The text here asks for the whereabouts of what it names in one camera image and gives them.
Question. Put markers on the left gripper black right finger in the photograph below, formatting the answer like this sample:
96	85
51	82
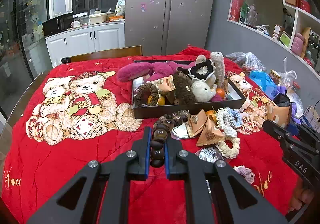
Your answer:
215	192

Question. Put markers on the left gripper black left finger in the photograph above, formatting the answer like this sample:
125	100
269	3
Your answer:
99	192

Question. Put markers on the brown paper packet front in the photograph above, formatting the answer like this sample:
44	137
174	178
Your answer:
279	114

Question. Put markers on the light blue knitted scrunchie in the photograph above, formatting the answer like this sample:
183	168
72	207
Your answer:
235	116

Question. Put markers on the olive brown knitted scrunchie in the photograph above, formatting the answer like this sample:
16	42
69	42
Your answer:
146	95

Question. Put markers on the right hand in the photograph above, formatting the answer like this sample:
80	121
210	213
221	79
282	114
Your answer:
301	195

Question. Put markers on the pink white knitted scrunchie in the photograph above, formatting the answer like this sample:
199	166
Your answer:
246	173

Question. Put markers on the clear printed sachet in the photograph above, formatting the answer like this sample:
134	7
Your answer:
210	154

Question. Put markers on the dark grey cloth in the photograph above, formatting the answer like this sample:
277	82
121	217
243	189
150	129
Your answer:
282	100

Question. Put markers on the cream knitted scrunchie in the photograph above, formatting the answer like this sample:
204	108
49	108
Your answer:
229	152

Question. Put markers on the purple towel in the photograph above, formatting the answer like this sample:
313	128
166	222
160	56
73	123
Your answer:
296	103

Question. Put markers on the brown paper pyramid packet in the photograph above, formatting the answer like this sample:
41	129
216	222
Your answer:
210	135

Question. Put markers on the white knotted plastic bag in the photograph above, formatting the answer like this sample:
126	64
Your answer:
287	77

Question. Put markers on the silver foil sachet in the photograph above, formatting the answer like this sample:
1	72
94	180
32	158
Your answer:
181	132

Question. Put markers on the blue plastic bag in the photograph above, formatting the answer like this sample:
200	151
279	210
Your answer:
265	83

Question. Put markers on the black shallow gift box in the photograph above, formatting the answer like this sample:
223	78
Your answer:
146	112

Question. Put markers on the orange mandarin on blanket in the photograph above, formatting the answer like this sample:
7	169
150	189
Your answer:
211	114

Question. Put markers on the red teddy bear blanket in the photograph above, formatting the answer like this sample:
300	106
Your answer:
81	112

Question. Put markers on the orange mandarin in box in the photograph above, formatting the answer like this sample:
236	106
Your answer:
221	93

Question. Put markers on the clear plastic bag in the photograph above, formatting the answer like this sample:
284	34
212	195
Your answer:
247	61

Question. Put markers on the pink case on shelf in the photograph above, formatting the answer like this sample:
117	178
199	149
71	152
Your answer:
298	43

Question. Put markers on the white plush rabbit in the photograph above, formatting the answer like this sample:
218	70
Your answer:
203	92

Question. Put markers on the brown knitted plush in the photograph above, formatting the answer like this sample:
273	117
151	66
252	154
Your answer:
183	91

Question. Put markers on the orange mandarin left box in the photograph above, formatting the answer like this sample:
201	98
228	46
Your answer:
160	102

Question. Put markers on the brown paper packet in box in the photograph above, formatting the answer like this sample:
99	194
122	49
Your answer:
165	84

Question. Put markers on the black white knitted scrunchie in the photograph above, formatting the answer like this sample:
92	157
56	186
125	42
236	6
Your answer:
202	71

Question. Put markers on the pink plush toy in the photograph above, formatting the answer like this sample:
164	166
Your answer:
152	70

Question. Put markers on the green box on shelf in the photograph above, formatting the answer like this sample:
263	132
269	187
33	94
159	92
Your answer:
243	13

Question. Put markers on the wooden chair back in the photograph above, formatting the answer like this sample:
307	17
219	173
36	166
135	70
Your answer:
106	54

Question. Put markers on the white kitchen cabinet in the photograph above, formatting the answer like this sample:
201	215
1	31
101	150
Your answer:
87	39

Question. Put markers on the red gift box on shelf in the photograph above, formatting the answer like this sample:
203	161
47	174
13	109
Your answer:
234	14

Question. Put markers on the white mug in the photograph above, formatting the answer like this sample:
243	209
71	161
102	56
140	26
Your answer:
75	24

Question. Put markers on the black microwave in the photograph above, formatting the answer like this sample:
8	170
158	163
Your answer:
57	24

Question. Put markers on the cream basin on counter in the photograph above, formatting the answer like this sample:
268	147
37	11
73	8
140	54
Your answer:
98	18

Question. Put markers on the silver double door refrigerator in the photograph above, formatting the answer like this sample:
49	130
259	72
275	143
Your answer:
164	27

